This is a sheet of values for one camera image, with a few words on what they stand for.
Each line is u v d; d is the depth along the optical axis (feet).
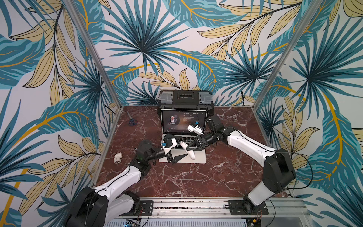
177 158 2.13
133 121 3.53
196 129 2.33
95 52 2.81
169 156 2.14
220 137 2.04
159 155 2.14
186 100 3.31
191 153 2.17
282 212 2.42
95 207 1.30
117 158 2.88
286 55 2.84
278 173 1.46
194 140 2.16
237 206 2.41
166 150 2.07
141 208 2.38
